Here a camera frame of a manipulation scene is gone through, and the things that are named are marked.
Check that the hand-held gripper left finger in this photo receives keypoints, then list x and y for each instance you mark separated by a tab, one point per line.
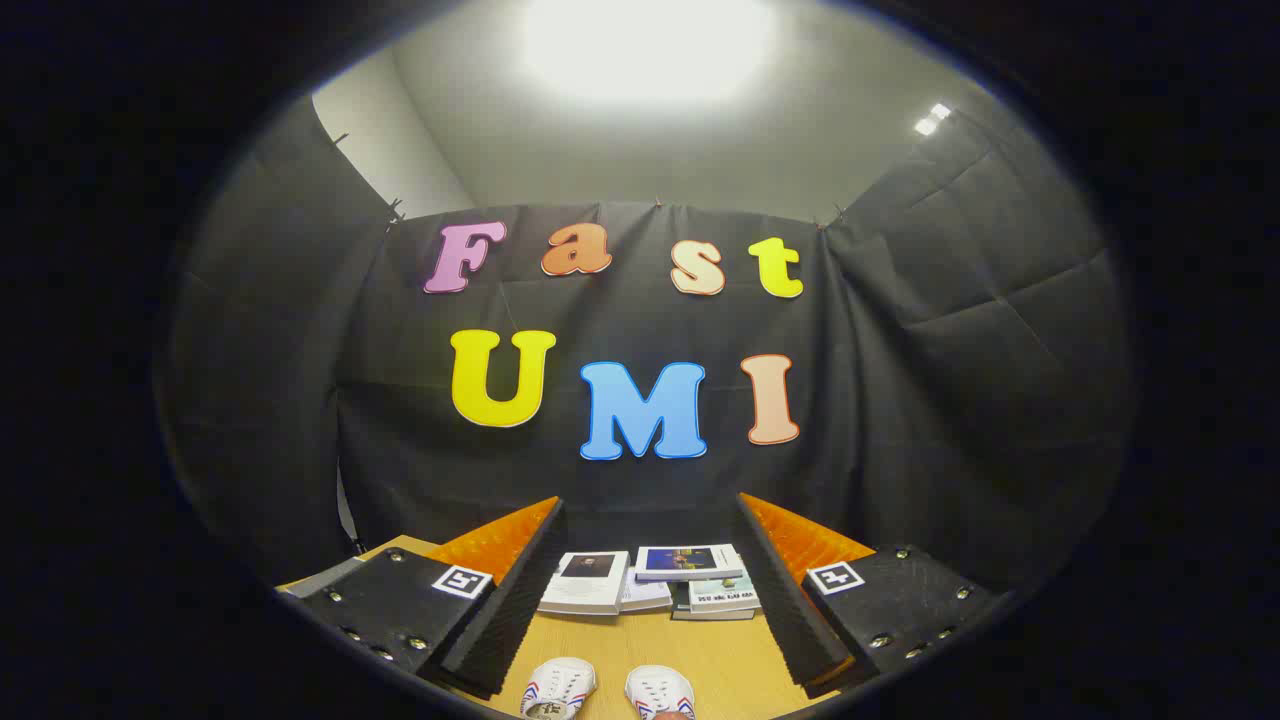
520	600

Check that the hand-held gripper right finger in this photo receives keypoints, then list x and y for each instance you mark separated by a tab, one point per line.
790	600

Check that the white book with portrait cover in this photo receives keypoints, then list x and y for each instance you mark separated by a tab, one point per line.
585	585

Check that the dark hardcover book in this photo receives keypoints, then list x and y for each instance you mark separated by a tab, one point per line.
700	616

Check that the small ceiling light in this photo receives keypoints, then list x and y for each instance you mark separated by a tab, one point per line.
932	118

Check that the book with pale green cover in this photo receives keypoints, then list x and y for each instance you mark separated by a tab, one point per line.
722	597

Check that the book with blue picture cover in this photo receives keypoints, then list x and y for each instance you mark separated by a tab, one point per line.
690	560

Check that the white striped canvas shoe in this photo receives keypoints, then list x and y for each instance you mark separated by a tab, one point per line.
560	685
655	690

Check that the large ceiling light panel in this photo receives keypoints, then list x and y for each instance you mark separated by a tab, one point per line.
650	40

